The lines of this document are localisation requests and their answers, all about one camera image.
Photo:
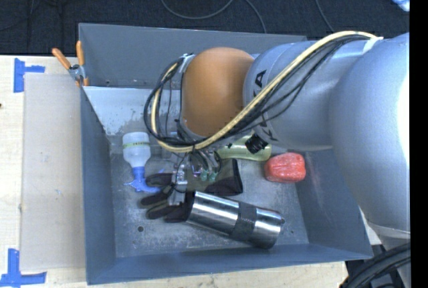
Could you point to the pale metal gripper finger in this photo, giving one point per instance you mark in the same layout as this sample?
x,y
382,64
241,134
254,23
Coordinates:
x,y
176,195
178,173

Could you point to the black glove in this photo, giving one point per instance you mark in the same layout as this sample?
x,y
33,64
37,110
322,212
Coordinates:
x,y
160,206

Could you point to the shiny steel cylinder black band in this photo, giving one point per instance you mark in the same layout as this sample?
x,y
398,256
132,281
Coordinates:
x,y
217,210

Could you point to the grey metal bin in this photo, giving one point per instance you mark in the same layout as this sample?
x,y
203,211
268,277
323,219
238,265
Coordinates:
x,y
200,240

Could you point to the white spray bottle blue nozzle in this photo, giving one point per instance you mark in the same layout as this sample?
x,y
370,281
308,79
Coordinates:
x,y
135,146

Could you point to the red-orange sponge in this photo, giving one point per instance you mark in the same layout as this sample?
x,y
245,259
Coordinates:
x,y
285,167

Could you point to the pale flat board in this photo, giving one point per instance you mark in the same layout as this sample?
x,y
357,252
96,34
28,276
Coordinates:
x,y
50,163

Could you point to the black cylinder on white bracket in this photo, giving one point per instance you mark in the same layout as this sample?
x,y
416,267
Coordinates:
x,y
255,144

